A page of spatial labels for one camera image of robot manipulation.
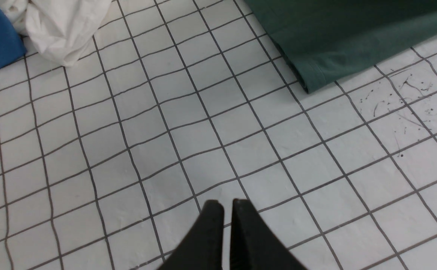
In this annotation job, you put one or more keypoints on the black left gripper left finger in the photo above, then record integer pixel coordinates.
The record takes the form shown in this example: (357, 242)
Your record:
(201, 248)

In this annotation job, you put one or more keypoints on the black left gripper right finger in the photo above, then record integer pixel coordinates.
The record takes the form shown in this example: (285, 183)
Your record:
(253, 246)

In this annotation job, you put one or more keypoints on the green long-sleeve top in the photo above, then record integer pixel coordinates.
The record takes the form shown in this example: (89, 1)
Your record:
(327, 40)

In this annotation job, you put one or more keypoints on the white grid table cloth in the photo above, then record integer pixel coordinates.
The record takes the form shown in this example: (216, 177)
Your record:
(105, 165)

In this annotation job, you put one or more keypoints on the white garment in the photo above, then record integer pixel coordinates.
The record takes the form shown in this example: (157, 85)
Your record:
(60, 30)

